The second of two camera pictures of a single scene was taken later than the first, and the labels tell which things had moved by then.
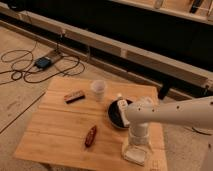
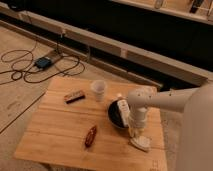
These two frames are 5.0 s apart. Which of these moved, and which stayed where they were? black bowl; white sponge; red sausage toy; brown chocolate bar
Moved: white sponge
Stayed: black bowl; red sausage toy; brown chocolate bar
